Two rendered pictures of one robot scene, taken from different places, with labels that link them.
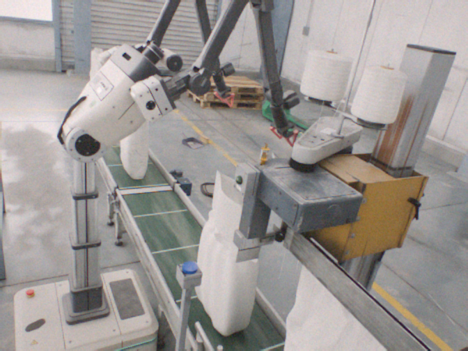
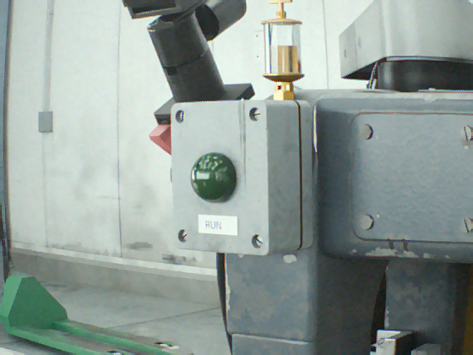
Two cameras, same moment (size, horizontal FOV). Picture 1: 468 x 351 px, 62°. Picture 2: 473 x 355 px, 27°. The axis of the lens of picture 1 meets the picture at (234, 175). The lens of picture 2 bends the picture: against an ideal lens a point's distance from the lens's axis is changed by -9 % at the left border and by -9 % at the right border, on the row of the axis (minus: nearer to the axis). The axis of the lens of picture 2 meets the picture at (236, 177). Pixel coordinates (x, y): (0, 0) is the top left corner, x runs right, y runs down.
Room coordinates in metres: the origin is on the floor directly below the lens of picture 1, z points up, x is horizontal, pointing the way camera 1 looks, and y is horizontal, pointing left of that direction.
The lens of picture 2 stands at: (0.54, 0.17, 1.32)
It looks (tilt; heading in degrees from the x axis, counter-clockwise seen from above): 3 degrees down; 341
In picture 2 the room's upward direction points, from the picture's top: 1 degrees counter-clockwise
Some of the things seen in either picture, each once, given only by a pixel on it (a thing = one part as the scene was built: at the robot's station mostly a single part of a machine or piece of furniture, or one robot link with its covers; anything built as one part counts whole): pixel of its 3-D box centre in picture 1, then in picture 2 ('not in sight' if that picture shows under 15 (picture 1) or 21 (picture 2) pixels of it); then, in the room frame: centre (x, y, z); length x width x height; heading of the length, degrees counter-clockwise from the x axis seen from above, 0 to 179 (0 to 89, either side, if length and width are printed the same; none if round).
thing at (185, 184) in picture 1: (177, 180); not in sight; (2.94, 0.46, 0.35); 0.30 x 0.15 x 0.15; 32
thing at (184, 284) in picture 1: (189, 275); not in sight; (1.22, 0.11, 0.81); 0.08 x 0.08 x 0.06; 32
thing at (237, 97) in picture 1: (225, 91); not in sight; (7.24, 0.40, 0.22); 1.21 x 0.84 x 0.14; 122
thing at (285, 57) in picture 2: (264, 154); (282, 48); (1.20, -0.09, 1.37); 0.03 x 0.02 x 0.03; 32
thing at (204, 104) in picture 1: (223, 99); not in sight; (7.23, 0.41, 0.07); 1.20 x 0.82 x 0.14; 120
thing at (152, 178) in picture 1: (114, 142); not in sight; (3.60, 1.24, 0.34); 2.21 x 0.39 x 0.09; 32
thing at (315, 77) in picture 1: (326, 75); not in sight; (1.48, -0.28, 1.61); 0.17 x 0.17 x 0.17
